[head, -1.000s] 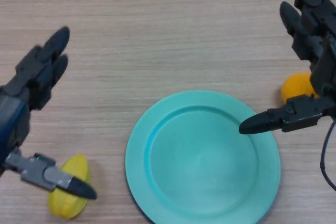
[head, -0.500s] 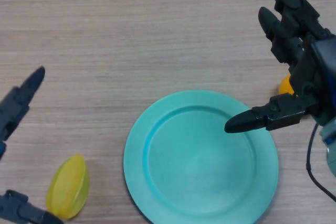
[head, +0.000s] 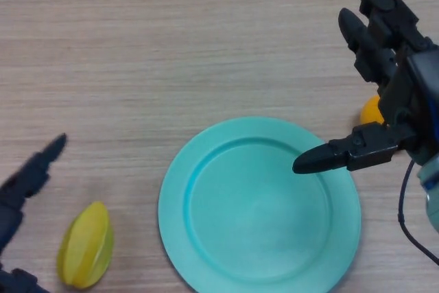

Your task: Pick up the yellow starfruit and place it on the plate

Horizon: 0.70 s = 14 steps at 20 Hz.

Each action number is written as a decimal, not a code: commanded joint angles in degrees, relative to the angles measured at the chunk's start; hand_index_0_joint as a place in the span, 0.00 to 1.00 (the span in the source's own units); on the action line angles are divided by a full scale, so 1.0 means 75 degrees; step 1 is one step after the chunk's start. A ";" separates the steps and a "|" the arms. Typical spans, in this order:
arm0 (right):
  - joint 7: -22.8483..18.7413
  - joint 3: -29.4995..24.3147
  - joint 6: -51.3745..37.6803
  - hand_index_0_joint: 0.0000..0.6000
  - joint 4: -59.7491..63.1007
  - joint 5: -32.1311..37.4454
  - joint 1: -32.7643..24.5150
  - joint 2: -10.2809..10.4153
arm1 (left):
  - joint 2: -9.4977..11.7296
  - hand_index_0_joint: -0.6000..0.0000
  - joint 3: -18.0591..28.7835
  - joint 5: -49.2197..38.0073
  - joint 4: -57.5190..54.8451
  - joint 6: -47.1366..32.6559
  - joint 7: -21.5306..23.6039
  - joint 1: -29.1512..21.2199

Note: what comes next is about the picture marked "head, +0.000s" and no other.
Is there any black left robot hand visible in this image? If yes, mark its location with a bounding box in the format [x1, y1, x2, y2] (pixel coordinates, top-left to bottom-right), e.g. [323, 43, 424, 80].
[0, 133, 68, 293]

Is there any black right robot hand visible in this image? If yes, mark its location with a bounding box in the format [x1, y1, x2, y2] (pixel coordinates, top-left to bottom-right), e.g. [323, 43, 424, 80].
[292, 0, 439, 175]

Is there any yellow starfruit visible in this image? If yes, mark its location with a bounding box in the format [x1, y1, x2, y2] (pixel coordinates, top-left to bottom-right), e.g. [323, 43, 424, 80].
[56, 201, 115, 290]

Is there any turquoise green plate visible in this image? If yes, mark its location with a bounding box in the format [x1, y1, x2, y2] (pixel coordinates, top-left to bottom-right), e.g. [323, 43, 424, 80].
[157, 117, 361, 293]

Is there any orange round fruit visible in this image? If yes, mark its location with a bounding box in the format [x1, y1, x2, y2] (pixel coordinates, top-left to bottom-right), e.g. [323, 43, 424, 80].
[359, 95, 387, 126]

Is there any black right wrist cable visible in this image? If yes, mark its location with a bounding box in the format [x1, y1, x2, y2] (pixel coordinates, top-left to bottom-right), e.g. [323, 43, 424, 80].
[397, 162, 439, 263]

